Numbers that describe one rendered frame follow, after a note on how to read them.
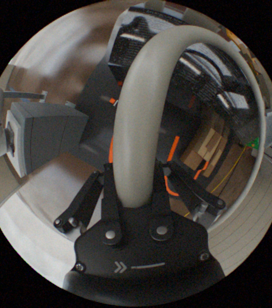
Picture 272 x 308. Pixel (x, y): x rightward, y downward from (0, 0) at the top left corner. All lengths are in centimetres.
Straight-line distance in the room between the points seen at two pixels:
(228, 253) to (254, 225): 142
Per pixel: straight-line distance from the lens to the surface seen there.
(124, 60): 51
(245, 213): 506
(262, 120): 43
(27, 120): 60
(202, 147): 109
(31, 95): 175
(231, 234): 515
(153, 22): 50
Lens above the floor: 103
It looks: 72 degrees down
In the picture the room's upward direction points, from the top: 179 degrees counter-clockwise
